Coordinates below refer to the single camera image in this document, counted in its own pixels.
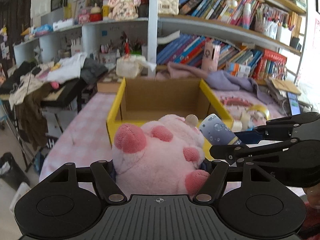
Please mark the white spray bottle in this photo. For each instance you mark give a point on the white spray bottle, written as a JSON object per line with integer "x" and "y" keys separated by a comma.
{"x": 217, "y": 132}

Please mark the right hand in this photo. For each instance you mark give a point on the right hand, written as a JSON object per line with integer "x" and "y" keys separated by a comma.
{"x": 313, "y": 196}

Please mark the white quilted handbag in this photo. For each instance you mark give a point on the white quilted handbag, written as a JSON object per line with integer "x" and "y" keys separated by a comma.
{"x": 169, "y": 7}

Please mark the pink cylindrical device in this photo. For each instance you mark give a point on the pink cylindrical device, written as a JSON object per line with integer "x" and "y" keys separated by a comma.
{"x": 210, "y": 56}

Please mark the pink plush pig toy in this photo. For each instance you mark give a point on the pink plush pig toy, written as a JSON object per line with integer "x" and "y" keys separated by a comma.
{"x": 160, "y": 157}

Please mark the orange white box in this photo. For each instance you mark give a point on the orange white box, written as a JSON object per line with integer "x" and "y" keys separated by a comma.
{"x": 238, "y": 70}

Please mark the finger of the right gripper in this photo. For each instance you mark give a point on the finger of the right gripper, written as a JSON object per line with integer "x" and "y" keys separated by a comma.
{"x": 302, "y": 127}
{"x": 235, "y": 152}

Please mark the yellow cardboard box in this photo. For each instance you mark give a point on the yellow cardboard box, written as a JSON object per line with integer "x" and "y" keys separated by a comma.
{"x": 142, "y": 100}

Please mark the red dictionary books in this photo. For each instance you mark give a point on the red dictionary books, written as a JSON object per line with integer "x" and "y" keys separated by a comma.
{"x": 265, "y": 66}

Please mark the pile of clothes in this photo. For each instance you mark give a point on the pile of clothes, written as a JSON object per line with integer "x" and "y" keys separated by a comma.
{"x": 33, "y": 83}

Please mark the yellow tape roll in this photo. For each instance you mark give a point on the yellow tape roll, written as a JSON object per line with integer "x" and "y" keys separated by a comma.
{"x": 262, "y": 109}

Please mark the tissue pack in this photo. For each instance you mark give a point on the tissue pack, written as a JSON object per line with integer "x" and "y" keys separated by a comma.
{"x": 130, "y": 66}

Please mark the brown envelope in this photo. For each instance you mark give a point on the brown envelope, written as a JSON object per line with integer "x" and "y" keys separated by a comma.
{"x": 286, "y": 86}

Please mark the pink cartoon table mat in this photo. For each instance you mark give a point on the pink cartoon table mat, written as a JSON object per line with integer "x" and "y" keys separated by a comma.
{"x": 85, "y": 140}

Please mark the smartphone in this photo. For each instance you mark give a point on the smartphone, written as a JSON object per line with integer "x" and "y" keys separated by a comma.
{"x": 293, "y": 103}

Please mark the floral doll dress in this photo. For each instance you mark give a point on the floral doll dress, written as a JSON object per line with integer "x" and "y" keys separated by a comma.
{"x": 122, "y": 10}

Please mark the beige square block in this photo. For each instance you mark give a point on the beige square block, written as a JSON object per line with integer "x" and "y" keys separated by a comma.
{"x": 245, "y": 118}

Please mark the white power adapter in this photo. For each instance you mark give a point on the white power adapter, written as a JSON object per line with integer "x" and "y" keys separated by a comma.
{"x": 237, "y": 126}

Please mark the pink purple cloth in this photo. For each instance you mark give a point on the pink purple cloth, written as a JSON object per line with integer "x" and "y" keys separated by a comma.
{"x": 219, "y": 80}

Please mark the black trash bin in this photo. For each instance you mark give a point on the black trash bin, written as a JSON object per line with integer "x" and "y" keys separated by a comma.
{"x": 11, "y": 173}

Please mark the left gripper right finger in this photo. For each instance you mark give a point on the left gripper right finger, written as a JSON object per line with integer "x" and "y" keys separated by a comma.
{"x": 215, "y": 185}

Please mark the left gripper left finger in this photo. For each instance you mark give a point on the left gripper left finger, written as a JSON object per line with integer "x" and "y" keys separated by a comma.
{"x": 104, "y": 184}

